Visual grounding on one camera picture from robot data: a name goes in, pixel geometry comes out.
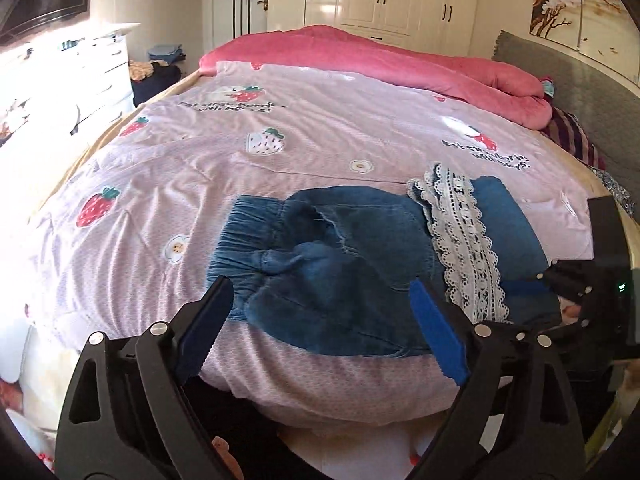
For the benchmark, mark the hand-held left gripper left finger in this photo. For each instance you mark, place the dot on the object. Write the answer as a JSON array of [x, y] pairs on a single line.
[[205, 330]]

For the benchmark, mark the blue denim pants lace trim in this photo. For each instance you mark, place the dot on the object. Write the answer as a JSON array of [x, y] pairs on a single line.
[[350, 270]]

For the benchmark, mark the yellow printed cloth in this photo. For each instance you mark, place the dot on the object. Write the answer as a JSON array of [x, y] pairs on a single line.
[[607, 420]]

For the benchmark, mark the brown floral cloth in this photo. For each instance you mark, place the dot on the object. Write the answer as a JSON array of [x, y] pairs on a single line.
[[139, 69]]

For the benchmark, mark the person's black trousers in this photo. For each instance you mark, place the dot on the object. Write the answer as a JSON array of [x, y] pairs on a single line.
[[235, 410]]

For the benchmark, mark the small teal red cloth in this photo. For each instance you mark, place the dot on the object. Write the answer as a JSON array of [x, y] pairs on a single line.
[[548, 86]]

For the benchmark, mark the tree wall painting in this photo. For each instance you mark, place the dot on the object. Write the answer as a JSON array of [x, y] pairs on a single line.
[[580, 5]]

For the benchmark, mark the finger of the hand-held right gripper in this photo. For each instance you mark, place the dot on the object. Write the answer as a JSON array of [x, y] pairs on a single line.
[[525, 289]]

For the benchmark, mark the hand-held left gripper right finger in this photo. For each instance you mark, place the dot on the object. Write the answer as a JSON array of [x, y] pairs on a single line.
[[440, 335]]

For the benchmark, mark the striped maroon pillow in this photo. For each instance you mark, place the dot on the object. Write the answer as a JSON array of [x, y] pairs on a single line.
[[570, 135]]

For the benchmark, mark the dark patterned cloth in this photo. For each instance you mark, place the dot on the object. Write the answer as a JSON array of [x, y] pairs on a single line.
[[615, 187]]

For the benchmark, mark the red plush comforter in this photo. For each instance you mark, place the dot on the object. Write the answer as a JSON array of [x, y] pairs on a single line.
[[400, 55]]

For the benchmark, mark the cream door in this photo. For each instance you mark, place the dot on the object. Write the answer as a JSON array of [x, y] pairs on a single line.
[[227, 20]]

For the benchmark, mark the pink strawberry print quilt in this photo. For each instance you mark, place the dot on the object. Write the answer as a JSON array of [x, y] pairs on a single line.
[[300, 125]]

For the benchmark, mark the grey quilted headboard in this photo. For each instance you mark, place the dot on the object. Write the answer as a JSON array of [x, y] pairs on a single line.
[[575, 75]]

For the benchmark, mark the folded blue clothes pile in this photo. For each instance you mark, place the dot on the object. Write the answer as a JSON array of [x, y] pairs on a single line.
[[167, 52]]

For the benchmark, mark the white dresser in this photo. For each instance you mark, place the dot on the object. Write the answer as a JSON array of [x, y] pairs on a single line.
[[100, 75]]

